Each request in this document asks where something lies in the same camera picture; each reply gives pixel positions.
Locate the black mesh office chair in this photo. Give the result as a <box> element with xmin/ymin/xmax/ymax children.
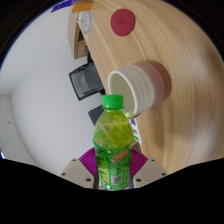
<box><xmin>68</xmin><ymin>61</ymin><xmax>106</xmax><ymax>102</ymax></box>

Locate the green drink bottle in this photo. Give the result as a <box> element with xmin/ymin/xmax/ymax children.
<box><xmin>92</xmin><ymin>94</ymin><xmax>134</xmax><ymax>192</ymax></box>

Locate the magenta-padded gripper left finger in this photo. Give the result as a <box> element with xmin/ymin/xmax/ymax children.
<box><xmin>57</xmin><ymin>147</ymin><xmax>100</xmax><ymax>190</ymax></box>

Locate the white sheet with circle print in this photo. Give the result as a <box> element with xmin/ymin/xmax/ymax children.
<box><xmin>75</xmin><ymin>10</ymin><xmax>94</xmax><ymax>36</ymax></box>

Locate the white and brown mug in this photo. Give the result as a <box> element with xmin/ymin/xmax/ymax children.
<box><xmin>107</xmin><ymin>60</ymin><xmax>172</xmax><ymax>118</ymax></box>

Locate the flat round red coaster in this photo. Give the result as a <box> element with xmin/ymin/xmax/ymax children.
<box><xmin>110</xmin><ymin>8</ymin><xmax>137</xmax><ymax>37</ymax></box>

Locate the orange cardboard box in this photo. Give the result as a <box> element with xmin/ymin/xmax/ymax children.
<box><xmin>71</xmin><ymin>0</ymin><xmax>95</xmax><ymax>14</ymax></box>

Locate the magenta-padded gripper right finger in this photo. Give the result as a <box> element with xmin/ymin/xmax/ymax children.
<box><xmin>129</xmin><ymin>147</ymin><xmax>169</xmax><ymax>190</ymax></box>

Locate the wooden side desk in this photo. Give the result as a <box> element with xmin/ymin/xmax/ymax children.
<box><xmin>68</xmin><ymin>6</ymin><xmax>93</xmax><ymax>61</ymax></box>

